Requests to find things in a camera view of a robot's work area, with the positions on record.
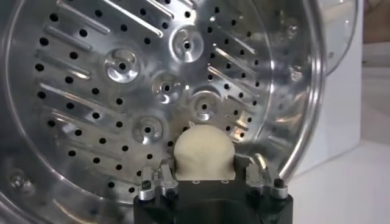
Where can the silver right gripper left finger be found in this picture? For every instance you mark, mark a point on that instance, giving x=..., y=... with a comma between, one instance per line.
x=167, y=182

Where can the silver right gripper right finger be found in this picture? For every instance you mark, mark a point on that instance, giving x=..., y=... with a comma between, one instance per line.
x=254, y=179

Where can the white steamed baozi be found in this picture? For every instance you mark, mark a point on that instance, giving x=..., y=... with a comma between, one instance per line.
x=204, y=152

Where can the round glass pot lid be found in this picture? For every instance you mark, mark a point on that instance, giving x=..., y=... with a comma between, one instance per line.
x=338, y=30

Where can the perforated steel steamer basket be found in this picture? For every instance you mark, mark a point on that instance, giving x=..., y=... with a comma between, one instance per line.
x=91, y=91

